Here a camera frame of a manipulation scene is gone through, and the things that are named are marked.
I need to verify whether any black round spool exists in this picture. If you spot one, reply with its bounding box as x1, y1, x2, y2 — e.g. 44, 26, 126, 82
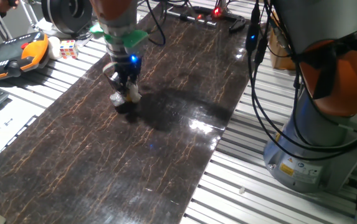
40, 0, 94, 35

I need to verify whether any black strap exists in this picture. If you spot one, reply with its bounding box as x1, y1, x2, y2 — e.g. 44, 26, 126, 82
292, 29, 357, 100

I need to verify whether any multicoloured ribbon cable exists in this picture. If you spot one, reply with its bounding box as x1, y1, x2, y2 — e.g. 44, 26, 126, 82
102, 61, 117, 74

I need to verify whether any Rubik's cube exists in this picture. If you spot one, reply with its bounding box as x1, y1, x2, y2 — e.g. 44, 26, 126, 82
59, 39, 79, 60

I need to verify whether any clear plastic bag of things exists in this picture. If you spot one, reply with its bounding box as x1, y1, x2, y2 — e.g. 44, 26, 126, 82
109, 81, 143, 107

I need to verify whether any cardboard box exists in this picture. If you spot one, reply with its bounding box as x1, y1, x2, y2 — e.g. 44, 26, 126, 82
268, 27, 296, 71

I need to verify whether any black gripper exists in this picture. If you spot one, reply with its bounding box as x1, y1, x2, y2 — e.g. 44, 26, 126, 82
110, 53, 143, 95

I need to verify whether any black and orange teach pendant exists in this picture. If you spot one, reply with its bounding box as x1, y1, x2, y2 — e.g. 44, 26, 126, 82
0, 30, 50, 83

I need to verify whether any white paper sheet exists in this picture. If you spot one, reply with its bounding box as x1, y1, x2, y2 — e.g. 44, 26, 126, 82
0, 95, 39, 172

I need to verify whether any thin black looping cable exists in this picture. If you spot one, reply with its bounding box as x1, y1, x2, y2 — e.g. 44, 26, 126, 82
145, 0, 167, 47

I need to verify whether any dark marbled board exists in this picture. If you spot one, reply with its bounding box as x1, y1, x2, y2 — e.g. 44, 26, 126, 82
0, 1, 255, 224

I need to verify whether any black cable with plug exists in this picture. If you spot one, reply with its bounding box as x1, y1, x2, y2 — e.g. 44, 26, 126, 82
252, 0, 357, 153

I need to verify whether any white egg-shaped object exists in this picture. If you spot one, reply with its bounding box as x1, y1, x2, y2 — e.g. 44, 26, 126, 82
47, 36, 62, 61

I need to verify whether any person's hand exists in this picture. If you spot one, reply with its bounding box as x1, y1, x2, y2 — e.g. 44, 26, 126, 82
0, 0, 21, 13

